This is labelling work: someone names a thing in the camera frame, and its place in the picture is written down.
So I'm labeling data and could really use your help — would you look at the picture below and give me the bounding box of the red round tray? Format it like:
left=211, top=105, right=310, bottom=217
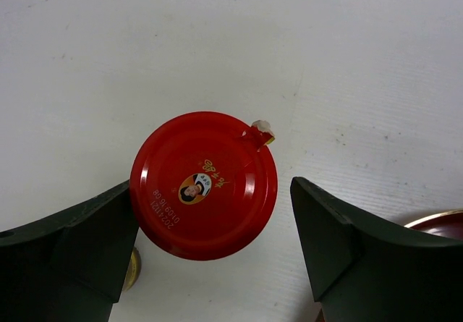
left=404, top=209, right=463, bottom=240

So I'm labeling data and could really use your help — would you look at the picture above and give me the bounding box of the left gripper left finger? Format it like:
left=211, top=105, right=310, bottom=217
left=1, top=182, right=139, bottom=321

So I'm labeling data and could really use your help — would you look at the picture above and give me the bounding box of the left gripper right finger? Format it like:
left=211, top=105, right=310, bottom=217
left=290, top=177, right=462, bottom=321

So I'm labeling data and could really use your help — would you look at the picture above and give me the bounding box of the red lid sauce jar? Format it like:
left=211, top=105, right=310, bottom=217
left=129, top=111, right=278, bottom=260

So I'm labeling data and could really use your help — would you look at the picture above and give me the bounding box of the small yellow liquid bottle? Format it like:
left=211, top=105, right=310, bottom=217
left=122, top=247, right=142, bottom=292

